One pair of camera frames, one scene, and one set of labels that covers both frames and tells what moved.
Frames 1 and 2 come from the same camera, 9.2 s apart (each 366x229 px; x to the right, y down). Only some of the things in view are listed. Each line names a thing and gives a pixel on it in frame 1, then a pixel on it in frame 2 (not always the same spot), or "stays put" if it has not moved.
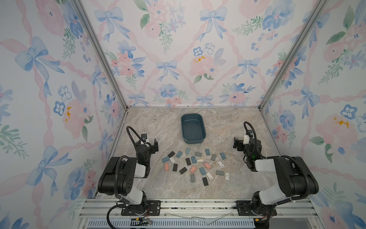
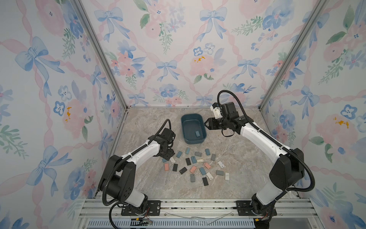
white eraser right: x=220 y=163 stays put
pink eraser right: x=206 y=165 stays put
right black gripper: x=240 y=142 to x=211 y=123
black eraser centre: x=188 y=161 stays put
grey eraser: x=213 y=157 stays put
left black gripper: x=151 y=148 to x=169 y=154
